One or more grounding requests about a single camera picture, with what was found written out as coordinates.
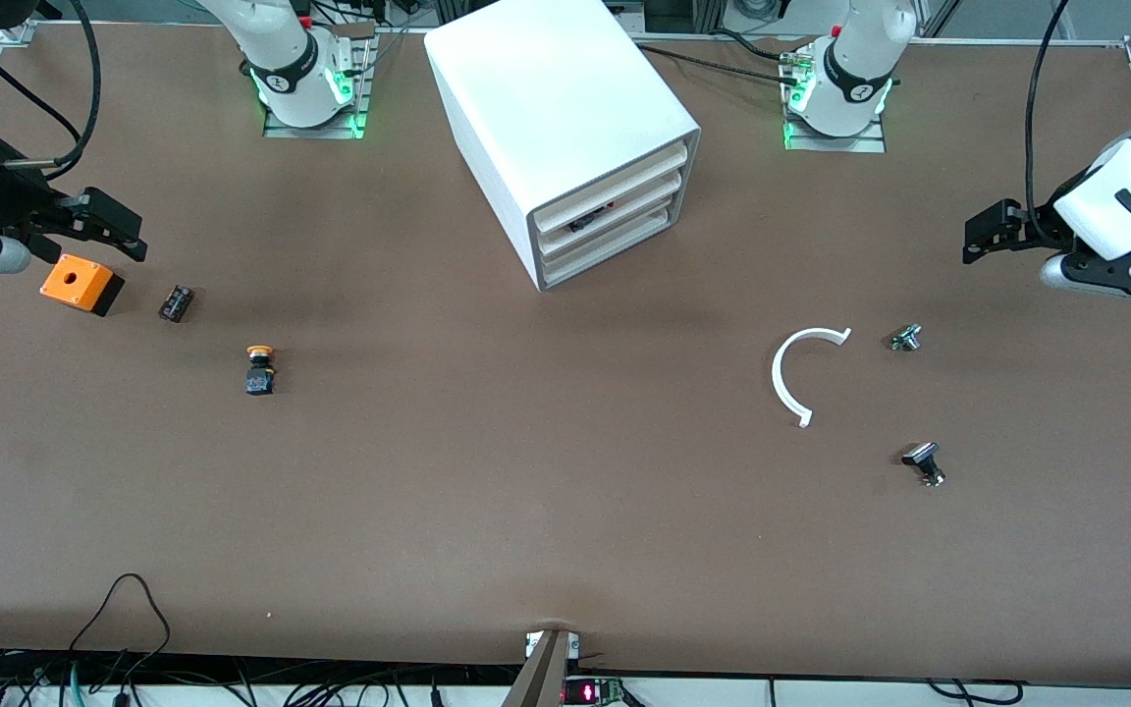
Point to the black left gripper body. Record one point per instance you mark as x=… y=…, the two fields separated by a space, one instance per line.
x=1038 y=223

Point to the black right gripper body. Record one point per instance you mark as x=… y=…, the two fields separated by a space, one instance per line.
x=4 y=191

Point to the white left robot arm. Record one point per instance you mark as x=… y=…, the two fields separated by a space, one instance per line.
x=855 y=69

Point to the small metal push button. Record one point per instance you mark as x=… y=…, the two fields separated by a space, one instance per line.
x=905 y=338

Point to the yellow push button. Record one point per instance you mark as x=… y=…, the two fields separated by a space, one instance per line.
x=260 y=371

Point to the black flat-head push button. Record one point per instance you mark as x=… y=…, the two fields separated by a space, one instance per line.
x=922 y=457

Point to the orange box with hole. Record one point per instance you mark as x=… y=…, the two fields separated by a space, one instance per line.
x=77 y=280

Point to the small black contact block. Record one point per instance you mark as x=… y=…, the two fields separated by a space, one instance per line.
x=176 y=302

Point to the white plastic arc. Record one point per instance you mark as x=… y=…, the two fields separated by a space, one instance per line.
x=780 y=378

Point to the circuit board with red display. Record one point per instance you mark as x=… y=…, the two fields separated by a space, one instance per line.
x=590 y=692

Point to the aluminium table frame rail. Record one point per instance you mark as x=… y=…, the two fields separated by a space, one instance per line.
x=11 y=39

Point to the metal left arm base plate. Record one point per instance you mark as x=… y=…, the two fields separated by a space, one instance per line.
x=835 y=142

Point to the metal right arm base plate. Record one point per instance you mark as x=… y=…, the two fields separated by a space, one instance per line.
x=310 y=131

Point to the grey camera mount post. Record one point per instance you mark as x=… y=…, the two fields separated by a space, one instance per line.
x=541 y=678

